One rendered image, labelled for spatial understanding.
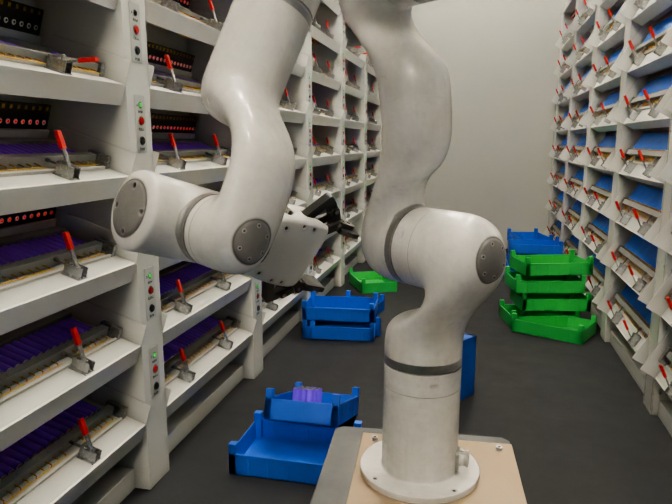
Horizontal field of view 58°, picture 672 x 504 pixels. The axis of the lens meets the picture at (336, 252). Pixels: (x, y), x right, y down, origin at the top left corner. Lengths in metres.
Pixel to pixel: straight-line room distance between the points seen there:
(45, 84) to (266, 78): 0.59
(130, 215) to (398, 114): 0.39
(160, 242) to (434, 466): 0.56
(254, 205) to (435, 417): 0.49
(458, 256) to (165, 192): 0.39
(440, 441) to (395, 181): 0.39
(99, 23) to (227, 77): 0.79
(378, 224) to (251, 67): 0.34
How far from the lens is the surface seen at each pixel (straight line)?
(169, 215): 0.62
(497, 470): 1.07
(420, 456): 0.97
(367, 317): 2.51
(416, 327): 0.88
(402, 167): 0.86
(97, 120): 1.43
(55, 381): 1.28
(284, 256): 0.75
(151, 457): 1.58
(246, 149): 0.60
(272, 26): 0.69
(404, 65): 0.84
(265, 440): 1.76
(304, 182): 2.69
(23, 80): 1.16
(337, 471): 1.06
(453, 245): 0.82
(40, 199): 1.17
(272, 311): 2.35
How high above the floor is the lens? 0.82
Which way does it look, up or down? 10 degrees down
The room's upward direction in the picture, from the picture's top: straight up
